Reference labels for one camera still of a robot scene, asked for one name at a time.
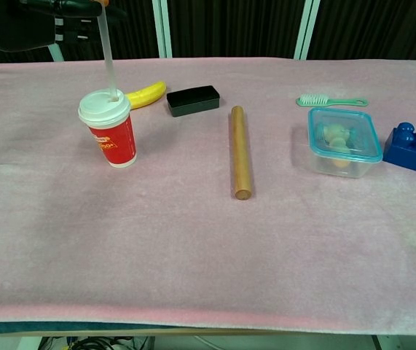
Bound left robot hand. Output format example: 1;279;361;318
0;0;128;53

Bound clear plastic straw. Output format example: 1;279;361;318
97;3;119;102

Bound red paper cup white lid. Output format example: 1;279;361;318
77;89;138;169

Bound clear container blue rim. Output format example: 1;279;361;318
307;106;384;179

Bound yellow banana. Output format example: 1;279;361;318
125;80;168;109

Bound black rectangular box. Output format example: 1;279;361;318
166;85;221;118

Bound dark pleated curtain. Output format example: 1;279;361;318
0;0;416;67

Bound wooden rolling pin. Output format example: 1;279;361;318
228;105;254;201

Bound pink table cloth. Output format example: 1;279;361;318
0;56;416;336

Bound teal underlay cloth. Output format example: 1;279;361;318
0;319;208;337

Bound pale toy inside container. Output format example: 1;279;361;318
315;122;358;168

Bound blue building block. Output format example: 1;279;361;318
382;122;416;173

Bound white frame post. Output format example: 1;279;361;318
293;0;321;61
47;42;65;62
152;0;174;59

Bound green handled brush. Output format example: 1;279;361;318
295;93;369;108

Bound black cables under table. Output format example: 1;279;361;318
39;335;154;350

